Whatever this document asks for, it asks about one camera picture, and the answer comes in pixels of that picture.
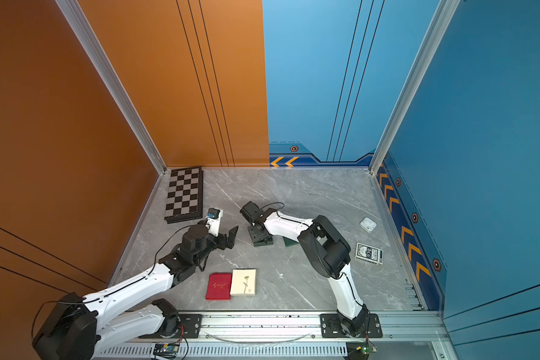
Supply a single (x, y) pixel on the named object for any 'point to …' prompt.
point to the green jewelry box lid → (289, 242)
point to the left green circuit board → (166, 350)
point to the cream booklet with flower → (243, 282)
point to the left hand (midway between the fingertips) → (228, 221)
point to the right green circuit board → (366, 349)
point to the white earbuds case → (367, 224)
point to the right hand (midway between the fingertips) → (260, 233)
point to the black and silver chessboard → (184, 199)
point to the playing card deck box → (369, 253)
